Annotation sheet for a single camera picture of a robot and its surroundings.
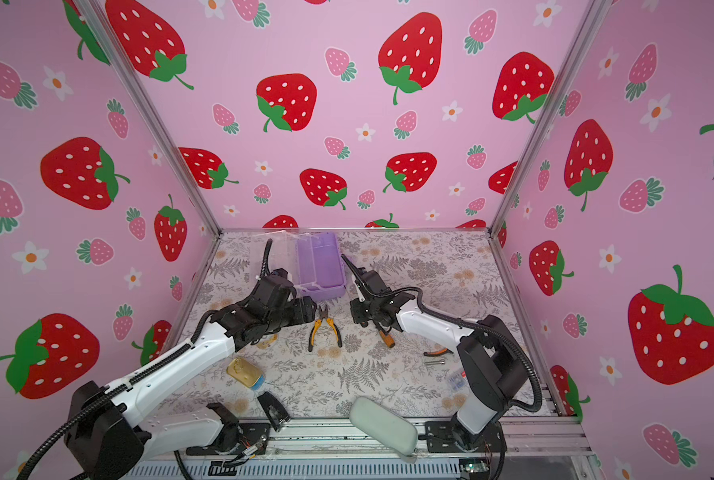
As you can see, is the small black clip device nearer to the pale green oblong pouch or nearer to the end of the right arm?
the pale green oblong pouch

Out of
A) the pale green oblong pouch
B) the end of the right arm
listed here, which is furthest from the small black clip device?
the end of the right arm

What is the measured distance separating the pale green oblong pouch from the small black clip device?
0.18m

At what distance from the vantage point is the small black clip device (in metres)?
0.77

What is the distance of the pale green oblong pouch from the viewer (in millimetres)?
730
